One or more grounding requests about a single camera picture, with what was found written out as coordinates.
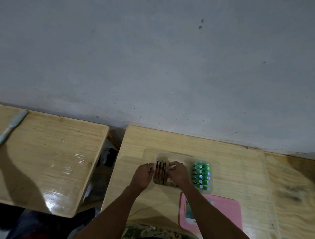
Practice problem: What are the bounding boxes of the pink plastic tray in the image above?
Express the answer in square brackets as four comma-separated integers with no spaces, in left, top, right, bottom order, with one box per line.
[179,192,244,232]

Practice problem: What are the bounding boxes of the person's left forearm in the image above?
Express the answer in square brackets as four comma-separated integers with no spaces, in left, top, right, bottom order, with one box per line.
[73,183,148,239]

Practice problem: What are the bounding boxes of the light blue comb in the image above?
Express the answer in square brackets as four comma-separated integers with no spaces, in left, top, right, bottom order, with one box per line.
[0,109,28,146]

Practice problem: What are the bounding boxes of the dark blue cloth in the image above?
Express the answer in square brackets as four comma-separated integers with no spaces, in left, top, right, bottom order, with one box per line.
[0,204,97,239]

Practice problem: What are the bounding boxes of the camouflage trousers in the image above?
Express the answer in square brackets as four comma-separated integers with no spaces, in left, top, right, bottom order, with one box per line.
[122,222,198,239]

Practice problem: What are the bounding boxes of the black object under tables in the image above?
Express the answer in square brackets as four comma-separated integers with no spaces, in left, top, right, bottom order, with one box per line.
[102,147,119,168]

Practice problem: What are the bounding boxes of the person's right hand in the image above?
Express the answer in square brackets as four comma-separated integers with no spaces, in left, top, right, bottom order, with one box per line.
[167,161,191,189]

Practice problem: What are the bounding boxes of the row of green capped bottles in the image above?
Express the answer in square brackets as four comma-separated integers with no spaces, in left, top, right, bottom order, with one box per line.
[192,160,211,191]

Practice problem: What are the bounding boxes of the person's right forearm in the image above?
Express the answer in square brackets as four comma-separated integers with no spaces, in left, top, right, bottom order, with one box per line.
[180,183,250,239]

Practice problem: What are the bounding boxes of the clear plastic tray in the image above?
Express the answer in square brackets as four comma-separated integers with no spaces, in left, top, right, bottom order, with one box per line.
[153,152,215,195]

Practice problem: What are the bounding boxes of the teal packet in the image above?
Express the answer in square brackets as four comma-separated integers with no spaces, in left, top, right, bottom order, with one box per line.
[185,198,195,220]

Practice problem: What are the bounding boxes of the person's left hand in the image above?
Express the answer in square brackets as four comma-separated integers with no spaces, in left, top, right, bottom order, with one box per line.
[130,163,156,191]

